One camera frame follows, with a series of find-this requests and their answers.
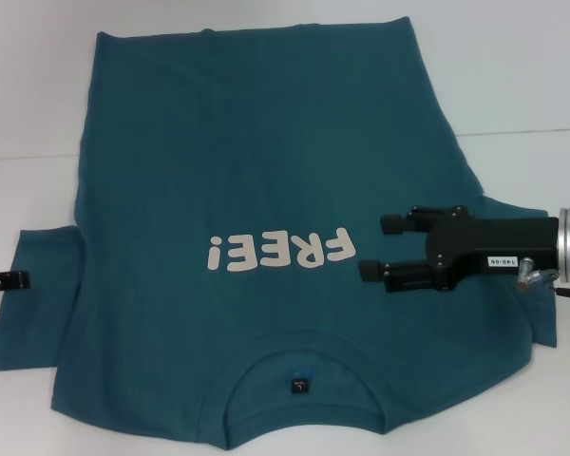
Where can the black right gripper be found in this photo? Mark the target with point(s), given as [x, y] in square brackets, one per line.
[499, 244]

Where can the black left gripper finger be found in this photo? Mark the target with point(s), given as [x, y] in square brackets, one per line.
[7, 282]

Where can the teal blue printed t-shirt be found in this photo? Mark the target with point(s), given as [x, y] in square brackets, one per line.
[285, 142]

